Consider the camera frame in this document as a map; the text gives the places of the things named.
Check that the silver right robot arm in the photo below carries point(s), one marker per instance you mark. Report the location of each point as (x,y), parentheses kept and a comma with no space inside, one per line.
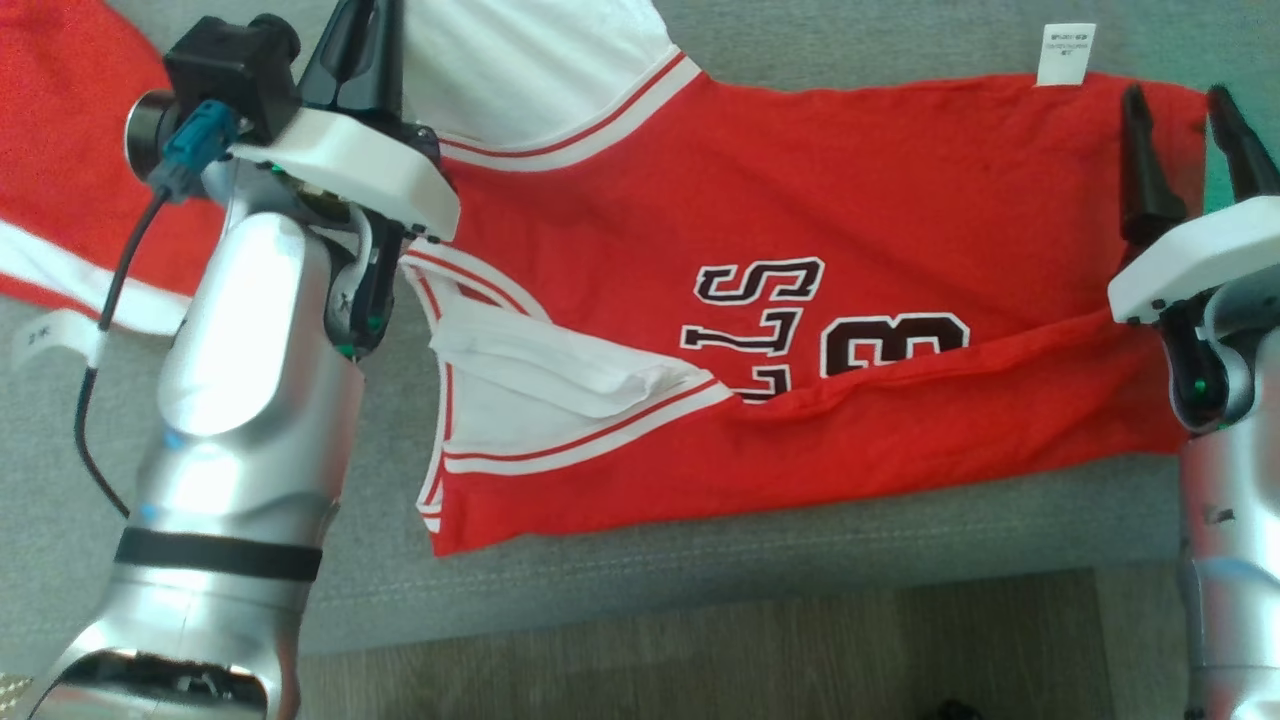
(1230,560)

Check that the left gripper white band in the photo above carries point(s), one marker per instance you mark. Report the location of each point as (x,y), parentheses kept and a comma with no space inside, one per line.
(370,170)

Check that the red basketball jersey white sleeves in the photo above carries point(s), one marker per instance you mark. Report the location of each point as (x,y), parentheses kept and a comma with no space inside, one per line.
(800,180)

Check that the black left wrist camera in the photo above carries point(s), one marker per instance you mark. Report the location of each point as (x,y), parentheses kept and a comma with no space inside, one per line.
(230,65)

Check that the red shorts white stripe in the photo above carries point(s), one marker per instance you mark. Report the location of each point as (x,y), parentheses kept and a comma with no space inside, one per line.
(70,150)

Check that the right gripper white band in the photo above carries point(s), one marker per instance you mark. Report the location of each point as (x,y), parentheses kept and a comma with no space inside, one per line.
(1190,260)

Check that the grey sofa seat cushion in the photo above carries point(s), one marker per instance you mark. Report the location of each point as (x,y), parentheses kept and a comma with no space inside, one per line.
(700,590)

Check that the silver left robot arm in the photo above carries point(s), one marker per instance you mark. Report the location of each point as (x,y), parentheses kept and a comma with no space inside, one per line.
(240,420)

